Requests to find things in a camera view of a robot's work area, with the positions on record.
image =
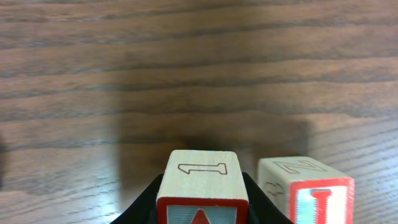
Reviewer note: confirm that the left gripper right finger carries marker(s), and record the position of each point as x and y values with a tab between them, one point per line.
261	209

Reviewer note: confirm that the red letter I block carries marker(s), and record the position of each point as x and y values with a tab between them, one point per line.
307	191

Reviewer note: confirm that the red letter A block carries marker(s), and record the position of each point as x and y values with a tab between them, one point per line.
202	187

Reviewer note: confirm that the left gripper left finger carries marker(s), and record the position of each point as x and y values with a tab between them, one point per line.
143	210

